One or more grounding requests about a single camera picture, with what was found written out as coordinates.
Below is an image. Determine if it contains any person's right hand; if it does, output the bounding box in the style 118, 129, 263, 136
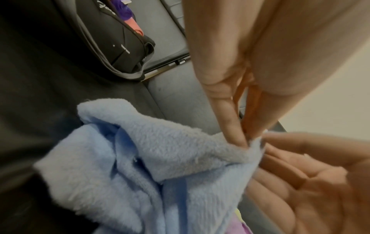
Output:
246, 131, 370, 234

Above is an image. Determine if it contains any person's left hand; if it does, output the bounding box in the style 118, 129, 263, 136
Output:
182, 0, 370, 147

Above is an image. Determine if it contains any light blue fluffy towel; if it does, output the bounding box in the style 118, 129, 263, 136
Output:
33, 98, 266, 234

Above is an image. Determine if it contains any silver metal trim strip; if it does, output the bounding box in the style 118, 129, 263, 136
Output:
141, 53, 192, 81

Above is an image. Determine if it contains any orange item in bag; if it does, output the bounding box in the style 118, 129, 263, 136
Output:
126, 17, 145, 38

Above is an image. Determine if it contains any pink and yellow cloth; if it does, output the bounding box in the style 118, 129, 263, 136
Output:
230, 204, 255, 234

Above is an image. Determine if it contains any purple item in bag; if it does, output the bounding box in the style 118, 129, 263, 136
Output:
111, 0, 137, 20

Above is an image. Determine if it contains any person's dark grey garment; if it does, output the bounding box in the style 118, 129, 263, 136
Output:
0, 0, 164, 234

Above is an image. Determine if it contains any black bag with grey strap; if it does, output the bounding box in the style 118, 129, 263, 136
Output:
53, 0, 156, 81

